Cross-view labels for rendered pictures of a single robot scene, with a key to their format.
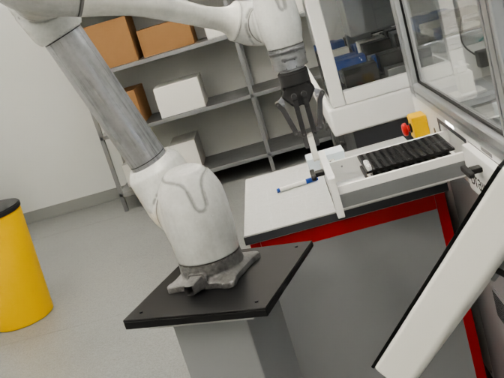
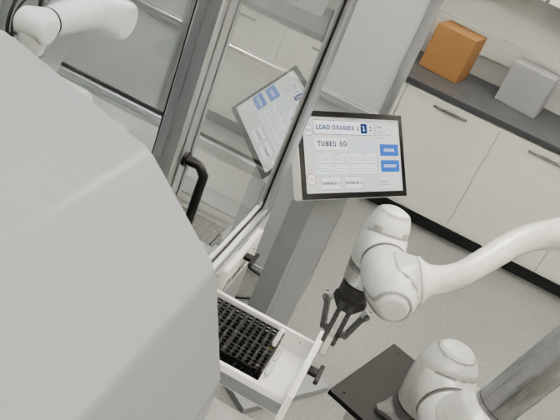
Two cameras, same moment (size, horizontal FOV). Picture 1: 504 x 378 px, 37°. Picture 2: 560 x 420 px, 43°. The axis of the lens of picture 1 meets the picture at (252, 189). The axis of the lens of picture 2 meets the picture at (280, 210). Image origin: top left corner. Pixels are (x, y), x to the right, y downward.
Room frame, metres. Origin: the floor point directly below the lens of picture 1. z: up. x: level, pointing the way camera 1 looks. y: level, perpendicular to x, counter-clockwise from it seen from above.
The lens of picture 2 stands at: (3.28, -0.31, 2.08)
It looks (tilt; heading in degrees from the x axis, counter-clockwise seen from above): 30 degrees down; 185
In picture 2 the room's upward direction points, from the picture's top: 23 degrees clockwise
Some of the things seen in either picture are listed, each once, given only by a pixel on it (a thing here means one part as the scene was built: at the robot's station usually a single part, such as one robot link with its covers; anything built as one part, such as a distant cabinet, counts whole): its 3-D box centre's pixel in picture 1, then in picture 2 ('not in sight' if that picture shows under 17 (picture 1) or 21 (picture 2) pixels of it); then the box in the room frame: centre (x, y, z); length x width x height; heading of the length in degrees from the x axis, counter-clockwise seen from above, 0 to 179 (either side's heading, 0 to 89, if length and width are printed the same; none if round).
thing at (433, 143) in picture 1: (406, 163); (232, 339); (1.87, -0.40, 0.87); 0.22 x 0.18 x 0.06; 86
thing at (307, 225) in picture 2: not in sight; (297, 271); (0.91, -0.33, 0.51); 0.50 x 0.45 x 1.02; 49
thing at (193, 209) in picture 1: (194, 210); (442, 379); (1.74, 0.15, 0.95); 0.18 x 0.16 x 0.22; 16
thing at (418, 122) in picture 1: (417, 126); not in sight; (2.19, -0.53, 0.88); 0.07 x 0.05 x 0.07; 176
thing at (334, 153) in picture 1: (325, 159); not in sight; (2.47, -0.27, 0.79); 0.13 x 0.09 x 0.05; 86
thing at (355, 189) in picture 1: (409, 163); (228, 339); (1.87, -0.41, 0.86); 0.40 x 0.26 x 0.06; 86
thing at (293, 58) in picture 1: (288, 58); (363, 272); (1.86, -0.18, 1.22); 0.09 x 0.09 x 0.06
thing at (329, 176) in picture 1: (330, 182); (301, 376); (1.89, -0.20, 0.87); 0.29 x 0.02 x 0.11; 176
